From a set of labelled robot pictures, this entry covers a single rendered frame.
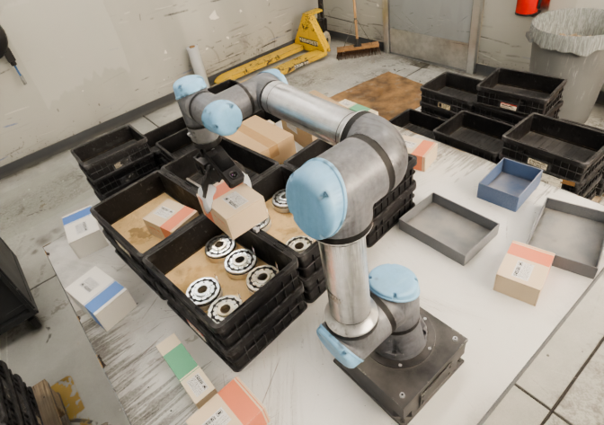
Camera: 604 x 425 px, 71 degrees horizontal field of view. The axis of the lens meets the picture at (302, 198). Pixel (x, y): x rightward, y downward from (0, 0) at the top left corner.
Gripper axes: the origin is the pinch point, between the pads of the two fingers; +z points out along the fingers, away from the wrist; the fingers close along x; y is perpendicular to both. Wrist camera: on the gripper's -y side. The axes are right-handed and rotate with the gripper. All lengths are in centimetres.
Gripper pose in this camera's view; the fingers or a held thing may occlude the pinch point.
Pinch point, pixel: (231, 201)
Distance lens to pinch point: 119.7
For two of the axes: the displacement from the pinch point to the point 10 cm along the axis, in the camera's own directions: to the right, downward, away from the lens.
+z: 1.5, 7.7, 6.2
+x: -7.6, 5.0, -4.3
